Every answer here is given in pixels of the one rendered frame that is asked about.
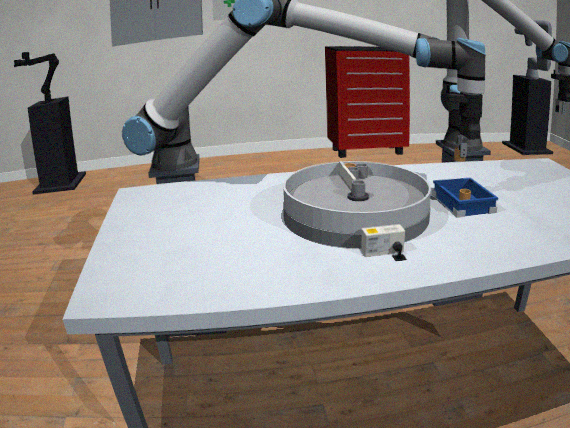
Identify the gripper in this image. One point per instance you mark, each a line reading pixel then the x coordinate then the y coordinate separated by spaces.
pixel 566 85
pixel 464 116

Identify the steel bushing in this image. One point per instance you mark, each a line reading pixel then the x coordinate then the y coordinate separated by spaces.
pixel 358 189

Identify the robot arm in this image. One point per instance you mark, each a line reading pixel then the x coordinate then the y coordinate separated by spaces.
pixel 459 18
pixel 347 27

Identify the blue crate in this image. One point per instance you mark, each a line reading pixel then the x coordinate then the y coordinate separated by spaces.
pixel 481 205

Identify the grey corner guide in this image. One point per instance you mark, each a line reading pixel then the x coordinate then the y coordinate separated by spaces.
pixel 494 210
pixel 462 213

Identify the grey turntable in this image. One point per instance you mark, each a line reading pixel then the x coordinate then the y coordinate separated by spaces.
pixel 321 196

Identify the red tool cabinet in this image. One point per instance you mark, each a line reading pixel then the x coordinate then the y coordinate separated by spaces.
pixel 365 98

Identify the white control box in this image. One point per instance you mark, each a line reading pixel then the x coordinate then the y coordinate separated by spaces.
pixel 378 240

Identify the white green sign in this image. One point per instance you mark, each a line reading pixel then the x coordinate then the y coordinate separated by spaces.
pixel 220 11

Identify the white table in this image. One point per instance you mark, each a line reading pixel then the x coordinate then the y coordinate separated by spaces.
pixel 223 258

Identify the black box pedestal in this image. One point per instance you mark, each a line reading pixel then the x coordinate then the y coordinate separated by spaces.
pixel 530 116
pixel 53 147

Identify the grey wall board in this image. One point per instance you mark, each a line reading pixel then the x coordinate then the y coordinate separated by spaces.
pixel 156 22

